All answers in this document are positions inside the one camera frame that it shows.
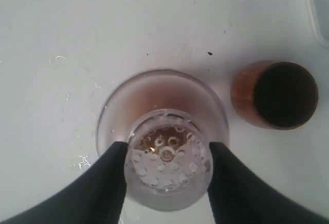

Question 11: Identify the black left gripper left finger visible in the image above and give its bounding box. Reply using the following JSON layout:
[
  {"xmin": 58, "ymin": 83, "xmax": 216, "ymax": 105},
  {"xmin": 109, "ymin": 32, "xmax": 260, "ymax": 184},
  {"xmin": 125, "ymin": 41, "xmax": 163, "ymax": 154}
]
[{"xmin": 4, "ymin": 142, "xmax": 128, "ymax": 223}]

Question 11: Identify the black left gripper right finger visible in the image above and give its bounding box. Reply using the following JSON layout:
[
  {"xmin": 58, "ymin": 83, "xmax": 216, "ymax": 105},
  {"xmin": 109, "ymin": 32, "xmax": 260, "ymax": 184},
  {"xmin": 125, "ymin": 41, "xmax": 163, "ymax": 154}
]
[{"xmin": 208, "ymin": 142, "xmax": 328, "ymax": 223}]

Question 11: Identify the clear dome shaker lid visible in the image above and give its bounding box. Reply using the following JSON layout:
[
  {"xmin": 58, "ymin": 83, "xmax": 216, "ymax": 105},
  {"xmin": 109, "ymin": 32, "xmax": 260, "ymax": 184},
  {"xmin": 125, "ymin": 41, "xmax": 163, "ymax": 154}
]
[{"xmin": 95, "ymin": 68, "xmax": 230, "ymax": 206}]

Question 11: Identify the brown wooden cup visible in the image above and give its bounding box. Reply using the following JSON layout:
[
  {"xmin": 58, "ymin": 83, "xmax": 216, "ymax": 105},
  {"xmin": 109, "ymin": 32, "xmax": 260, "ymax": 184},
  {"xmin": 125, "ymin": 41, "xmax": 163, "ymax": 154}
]
[{"xmin": 230, "ymin": 61, "xmax": 319, "ymax": 130}]

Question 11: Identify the white rectangular tray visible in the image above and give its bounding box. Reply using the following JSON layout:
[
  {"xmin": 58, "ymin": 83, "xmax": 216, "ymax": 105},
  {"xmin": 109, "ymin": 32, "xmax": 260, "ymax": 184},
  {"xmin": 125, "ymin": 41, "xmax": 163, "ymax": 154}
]
[{"xmin": 305, "ymin": 0, "xmax": 328, "ymax": 48}]

